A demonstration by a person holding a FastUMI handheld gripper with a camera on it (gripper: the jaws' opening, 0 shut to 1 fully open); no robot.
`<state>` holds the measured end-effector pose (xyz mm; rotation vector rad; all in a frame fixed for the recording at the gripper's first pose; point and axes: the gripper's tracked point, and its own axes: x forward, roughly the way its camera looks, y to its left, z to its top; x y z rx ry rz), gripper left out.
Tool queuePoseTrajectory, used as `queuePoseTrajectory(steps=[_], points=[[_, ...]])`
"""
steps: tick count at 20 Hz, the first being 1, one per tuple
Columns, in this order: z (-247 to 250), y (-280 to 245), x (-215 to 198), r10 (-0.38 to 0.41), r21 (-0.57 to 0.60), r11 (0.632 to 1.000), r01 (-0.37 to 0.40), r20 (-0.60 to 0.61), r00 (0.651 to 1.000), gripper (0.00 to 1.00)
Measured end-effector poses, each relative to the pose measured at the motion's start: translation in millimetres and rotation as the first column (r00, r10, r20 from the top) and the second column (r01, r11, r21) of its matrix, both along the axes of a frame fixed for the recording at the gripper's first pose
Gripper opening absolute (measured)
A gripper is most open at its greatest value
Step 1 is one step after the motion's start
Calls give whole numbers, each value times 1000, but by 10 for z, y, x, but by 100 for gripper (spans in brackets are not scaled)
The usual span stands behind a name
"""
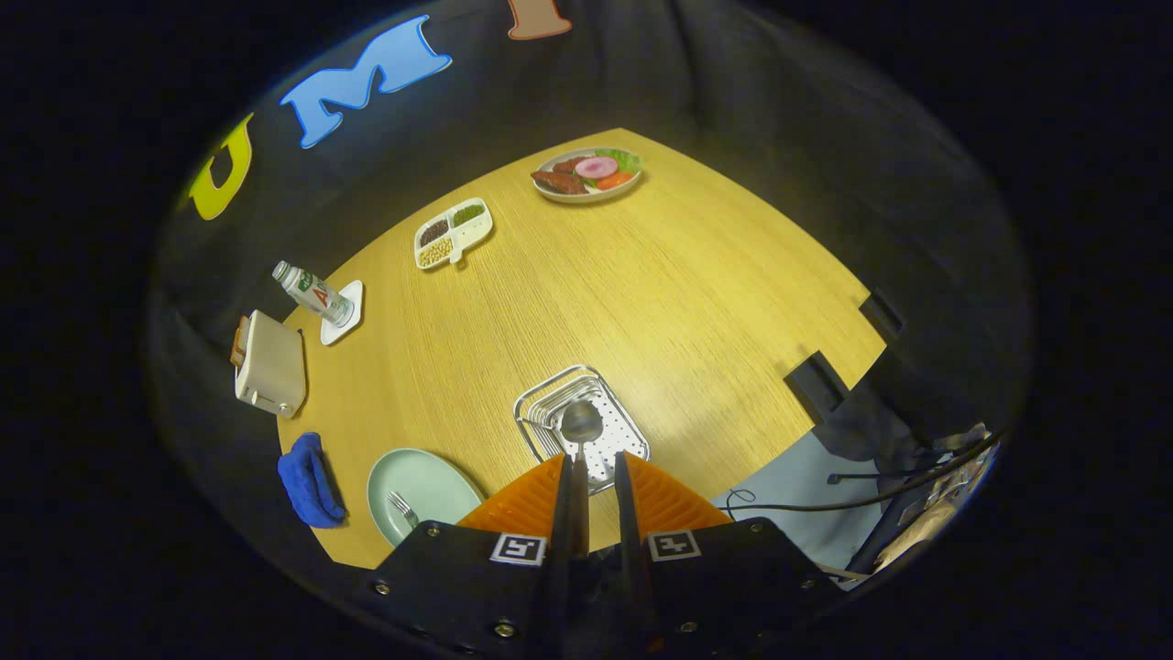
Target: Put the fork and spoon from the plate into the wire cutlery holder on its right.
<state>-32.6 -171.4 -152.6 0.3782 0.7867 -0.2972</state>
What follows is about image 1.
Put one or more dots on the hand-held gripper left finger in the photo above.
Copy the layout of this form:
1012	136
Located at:
564	513

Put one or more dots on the white square coaster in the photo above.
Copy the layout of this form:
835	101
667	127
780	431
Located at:
348	316

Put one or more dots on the toasted bread slice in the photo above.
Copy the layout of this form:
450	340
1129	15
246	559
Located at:
239	341

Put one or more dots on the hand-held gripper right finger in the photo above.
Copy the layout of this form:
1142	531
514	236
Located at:
625	513

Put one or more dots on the pale green plate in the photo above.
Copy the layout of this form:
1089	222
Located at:
435	481

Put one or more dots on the black stand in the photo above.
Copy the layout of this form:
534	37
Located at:
880	536

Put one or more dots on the white divided bean dish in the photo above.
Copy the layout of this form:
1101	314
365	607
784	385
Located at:
458	240

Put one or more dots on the cream white toaster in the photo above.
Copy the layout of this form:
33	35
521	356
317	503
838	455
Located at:
272	367

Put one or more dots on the blue cloth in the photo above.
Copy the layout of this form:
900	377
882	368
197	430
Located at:
307	481

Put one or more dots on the black table clamp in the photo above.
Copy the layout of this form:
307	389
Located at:
820	385
884	313

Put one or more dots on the plate of toy food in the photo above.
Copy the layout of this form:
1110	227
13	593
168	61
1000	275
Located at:
586	174

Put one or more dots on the small clear drink bottle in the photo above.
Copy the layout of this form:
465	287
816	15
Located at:
316	295

